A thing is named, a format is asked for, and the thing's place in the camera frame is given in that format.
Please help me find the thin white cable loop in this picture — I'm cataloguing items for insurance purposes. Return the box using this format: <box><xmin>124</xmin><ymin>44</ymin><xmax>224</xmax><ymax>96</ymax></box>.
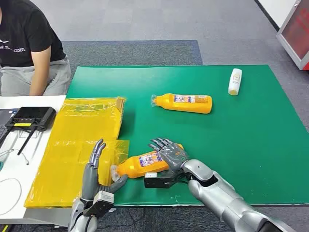
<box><xmin>0</xmin><ymin>177</ymin><xmax>22</xmax><ymax>216</ymax></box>

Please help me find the yellow plastic sheet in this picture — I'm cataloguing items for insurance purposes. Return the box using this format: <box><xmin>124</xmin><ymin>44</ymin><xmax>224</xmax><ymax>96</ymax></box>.
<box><xmin>24</xmin><ymin>96</ymin><xmax>130</xmax><ymax>209</ymax></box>

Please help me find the green table mat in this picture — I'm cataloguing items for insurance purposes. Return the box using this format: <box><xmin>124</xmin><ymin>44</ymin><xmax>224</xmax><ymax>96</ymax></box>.
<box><xmin>66</xmin><ymin>65</ymin><xmax>309</xmax><ymax>206</ymax></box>

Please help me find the small white bottle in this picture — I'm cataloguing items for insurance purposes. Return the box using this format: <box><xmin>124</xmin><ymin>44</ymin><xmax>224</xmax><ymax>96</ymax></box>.
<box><xmin>228</xmin><ymin>68</ymin><xmax>243</xmax><ymax>96</ymax></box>

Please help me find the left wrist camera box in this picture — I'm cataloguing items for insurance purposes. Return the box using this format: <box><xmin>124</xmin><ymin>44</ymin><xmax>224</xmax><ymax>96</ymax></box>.
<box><xmin>83</xmin><ymin>191</ymin><xmax>115</xmax><ymax>218</ymax></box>

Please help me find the black remote controller with antennas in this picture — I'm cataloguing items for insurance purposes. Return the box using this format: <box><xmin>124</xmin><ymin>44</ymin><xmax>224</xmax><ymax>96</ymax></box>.
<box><xmin>0</xmin><ymin>106</ymin><xmax>57</xmax><ymax>156</ymax></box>

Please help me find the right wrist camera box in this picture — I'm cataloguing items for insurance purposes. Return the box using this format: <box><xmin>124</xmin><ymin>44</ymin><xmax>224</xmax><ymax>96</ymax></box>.
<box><xmin>144</xmin><ymin>172</ymin><xmax>186</xmax><ymax>189</ymax></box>

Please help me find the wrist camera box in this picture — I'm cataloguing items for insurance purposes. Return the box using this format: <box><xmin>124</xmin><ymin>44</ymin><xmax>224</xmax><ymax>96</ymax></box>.
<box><xmin>144</xmin><ymin>172</ymin><xmax>186</xmax><ymax>189</ymax></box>
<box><xmin>83</xmin><ymin>191</ymin><xmax>115</xmax><ymax>218</ymax></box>

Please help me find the thin grey wire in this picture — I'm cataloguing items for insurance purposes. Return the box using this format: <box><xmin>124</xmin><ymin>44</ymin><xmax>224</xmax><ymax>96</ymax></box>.
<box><xmin>0</xmin><ymin>148</ymin><xmax>29</xmax><ymax>166</ymax></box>

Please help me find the person in black shirt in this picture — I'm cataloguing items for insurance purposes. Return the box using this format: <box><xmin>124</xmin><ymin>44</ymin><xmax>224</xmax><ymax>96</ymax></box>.
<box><xmin>0</xmin><ymin>0</ymin><xmax>72</xmax><ymax>97</ymax></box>

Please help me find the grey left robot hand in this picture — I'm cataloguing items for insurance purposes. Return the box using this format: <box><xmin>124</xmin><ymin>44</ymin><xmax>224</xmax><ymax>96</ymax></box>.
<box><xmin>81</xmin><ymin>138</ymin><xmax>128</xmax><ymax>202</ymax></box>

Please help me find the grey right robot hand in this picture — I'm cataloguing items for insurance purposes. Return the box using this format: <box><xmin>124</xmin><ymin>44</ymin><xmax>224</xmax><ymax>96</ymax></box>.
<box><xmin>148</xmin><ymin>138</ymin><xmax>189</xmax><ymax>177</ymax></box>

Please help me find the white and red cabinet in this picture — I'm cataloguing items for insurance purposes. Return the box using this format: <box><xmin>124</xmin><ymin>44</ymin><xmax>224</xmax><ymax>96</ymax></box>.
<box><xmin>276</xmin><ymin>0</ymin><xmax>309</xmax><ymax>71</ymax></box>

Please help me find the orange bottle with clear cap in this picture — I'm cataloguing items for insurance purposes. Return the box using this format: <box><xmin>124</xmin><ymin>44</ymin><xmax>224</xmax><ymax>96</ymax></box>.
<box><xmin>110</xmin><ymin>144</ymin><xmax>184</xmax><ymax>183</ymax></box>
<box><xmin>151</xmin><ymin>93</ymin><xmax>213</xmax><ymax>115</ymax></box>

